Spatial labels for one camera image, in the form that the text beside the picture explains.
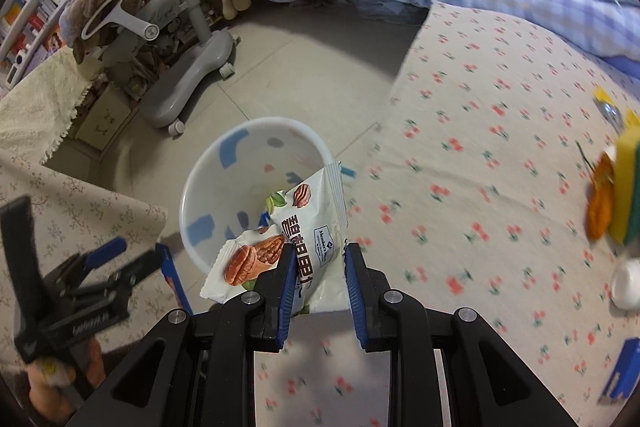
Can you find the cherry print bed sheet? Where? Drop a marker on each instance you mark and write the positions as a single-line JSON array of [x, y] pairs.
[[475, 132]]

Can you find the floral beige cloth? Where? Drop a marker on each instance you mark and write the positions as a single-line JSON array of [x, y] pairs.
[[60, 197]]

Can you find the cardboard box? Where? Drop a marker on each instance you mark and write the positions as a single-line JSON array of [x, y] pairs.
[[107, 119]]

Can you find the yellow snack wrapper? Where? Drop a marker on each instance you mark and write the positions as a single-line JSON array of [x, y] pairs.
[[603, 96]]

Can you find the grey wheeled stand base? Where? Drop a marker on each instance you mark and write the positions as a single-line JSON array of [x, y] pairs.
[[195, 72]]

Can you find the white cup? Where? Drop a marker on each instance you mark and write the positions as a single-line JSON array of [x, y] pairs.
[[627, 284]]

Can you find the white bookshelf with books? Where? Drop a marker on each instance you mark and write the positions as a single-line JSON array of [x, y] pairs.
[[30, 7]]

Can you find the white nut snack packet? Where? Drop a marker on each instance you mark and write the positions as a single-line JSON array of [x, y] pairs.
[[315, 217]]

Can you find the blue packet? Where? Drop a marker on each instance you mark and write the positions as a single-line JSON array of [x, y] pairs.
[[625, 377]]

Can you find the cream lace cloth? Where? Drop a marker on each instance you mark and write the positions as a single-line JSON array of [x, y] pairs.
[[35, 107]]

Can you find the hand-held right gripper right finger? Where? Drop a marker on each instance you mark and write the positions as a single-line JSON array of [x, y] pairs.
[[356, 292]]

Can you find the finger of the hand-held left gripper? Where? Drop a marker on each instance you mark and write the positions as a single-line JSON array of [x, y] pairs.
[[142, 267], [107, 252]]

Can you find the white plastic bin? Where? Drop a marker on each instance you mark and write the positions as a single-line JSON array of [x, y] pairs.
[[240, 167]]

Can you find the person's left hand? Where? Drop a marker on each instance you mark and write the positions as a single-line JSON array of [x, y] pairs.
[[50, 399]]

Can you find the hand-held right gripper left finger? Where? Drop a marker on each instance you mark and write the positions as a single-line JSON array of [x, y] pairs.
[[287, 287]]

